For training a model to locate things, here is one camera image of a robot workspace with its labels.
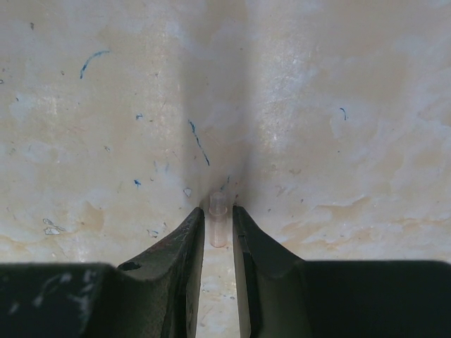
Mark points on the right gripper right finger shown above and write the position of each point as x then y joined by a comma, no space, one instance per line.
271,288

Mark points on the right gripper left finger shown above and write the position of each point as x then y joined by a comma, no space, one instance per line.
162,284

